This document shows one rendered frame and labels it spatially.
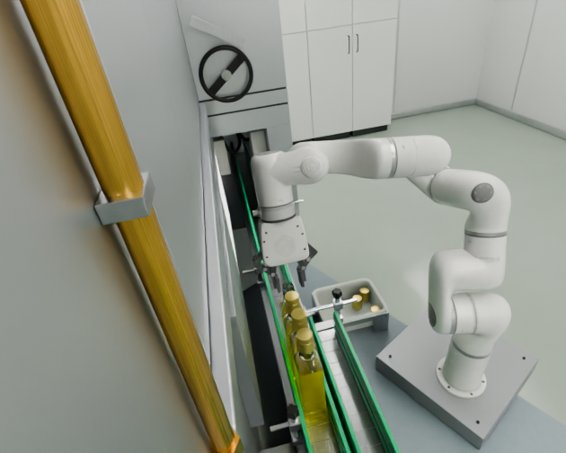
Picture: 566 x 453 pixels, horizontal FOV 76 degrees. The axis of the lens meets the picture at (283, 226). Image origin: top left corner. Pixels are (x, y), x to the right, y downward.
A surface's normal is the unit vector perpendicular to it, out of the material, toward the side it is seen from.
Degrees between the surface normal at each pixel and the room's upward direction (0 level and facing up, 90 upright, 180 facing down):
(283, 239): 75
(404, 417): 0
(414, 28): 90
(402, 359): 3
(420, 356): 3
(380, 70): 90
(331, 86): 90
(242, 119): 90
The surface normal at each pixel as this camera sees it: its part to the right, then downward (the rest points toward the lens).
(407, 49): 0.20, 0.52
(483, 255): -0.48, 0.21
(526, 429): -0.11, -0.83
